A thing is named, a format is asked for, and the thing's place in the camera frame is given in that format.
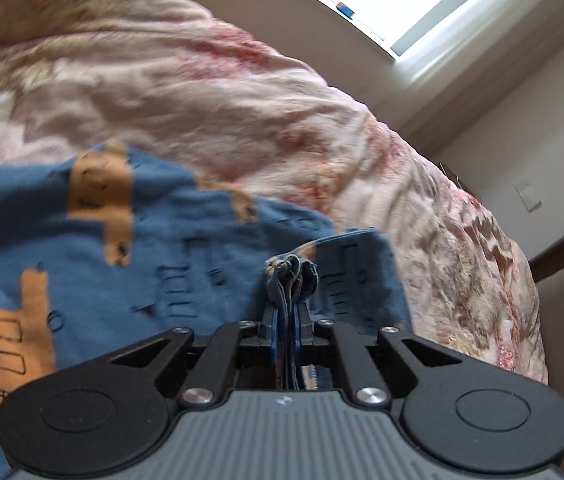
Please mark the small blue box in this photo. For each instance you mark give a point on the small blue box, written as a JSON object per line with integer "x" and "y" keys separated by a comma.
{"x": 346, "y": 8}

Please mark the beige pleated curtain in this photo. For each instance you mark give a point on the beige pleated curtain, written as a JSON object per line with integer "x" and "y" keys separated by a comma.
{"x": 487, "y": 45}

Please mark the white wall switch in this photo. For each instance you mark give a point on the white wall switch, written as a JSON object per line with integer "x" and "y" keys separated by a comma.
{"x": 527, "y": 196}

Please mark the blue printed pants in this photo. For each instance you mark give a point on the blue printed pants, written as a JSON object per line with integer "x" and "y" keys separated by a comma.
{"x": 162, "y": 240}

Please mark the floral pink bed blanket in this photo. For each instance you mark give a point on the floral pink bed blanket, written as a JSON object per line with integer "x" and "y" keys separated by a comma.
{"x": 212, "y": 85}

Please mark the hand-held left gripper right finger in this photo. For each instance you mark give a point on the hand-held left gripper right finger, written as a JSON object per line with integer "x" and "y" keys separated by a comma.
{"x": 304, "y": 332}

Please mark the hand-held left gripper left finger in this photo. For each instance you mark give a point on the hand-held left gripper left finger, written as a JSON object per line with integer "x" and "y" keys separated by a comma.
{"x": 276, "y": 340}

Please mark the beige window sill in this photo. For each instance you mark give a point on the beige window sill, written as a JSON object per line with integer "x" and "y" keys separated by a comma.
{"x": 362, "y": 27}

